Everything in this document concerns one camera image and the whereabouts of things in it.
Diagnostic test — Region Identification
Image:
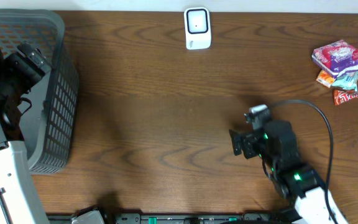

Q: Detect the purple red pantyliner pack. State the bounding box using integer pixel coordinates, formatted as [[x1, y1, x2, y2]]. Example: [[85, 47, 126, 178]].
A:
[[311, 40, 358, 79]]

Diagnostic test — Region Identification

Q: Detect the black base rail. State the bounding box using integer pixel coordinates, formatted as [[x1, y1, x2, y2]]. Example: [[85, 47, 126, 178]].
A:
[[47, 212, 291, 224]]

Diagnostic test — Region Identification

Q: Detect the red chocolate bar wrapper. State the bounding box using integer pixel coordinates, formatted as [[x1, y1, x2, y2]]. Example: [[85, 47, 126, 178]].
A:
[[333, 90, 358, 105]]

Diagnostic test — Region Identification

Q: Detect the orange Kleenex tissue pack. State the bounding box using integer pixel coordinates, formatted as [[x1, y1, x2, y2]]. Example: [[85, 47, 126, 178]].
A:
[[316, 70, 336, 88]]

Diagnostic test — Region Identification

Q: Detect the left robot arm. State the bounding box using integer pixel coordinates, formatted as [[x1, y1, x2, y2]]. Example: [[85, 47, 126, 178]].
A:
[[0, 42, 53, 223]]

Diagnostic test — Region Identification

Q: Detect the right black cable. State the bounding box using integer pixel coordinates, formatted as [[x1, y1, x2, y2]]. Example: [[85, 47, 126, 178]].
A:
[[268, 99, 340, 224]]

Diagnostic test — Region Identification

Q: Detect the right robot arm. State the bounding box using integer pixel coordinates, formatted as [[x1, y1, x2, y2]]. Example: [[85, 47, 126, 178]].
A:
[[229, 120, 347, 223]]

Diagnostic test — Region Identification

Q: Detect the green flushable wipes pack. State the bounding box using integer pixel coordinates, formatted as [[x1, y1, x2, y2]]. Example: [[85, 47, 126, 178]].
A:
[[332, 70, 358, 91]]

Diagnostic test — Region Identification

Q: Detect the grey plastic shopping basket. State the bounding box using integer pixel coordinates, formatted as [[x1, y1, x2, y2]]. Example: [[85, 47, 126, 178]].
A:
[[0, 9, 79, 174]]

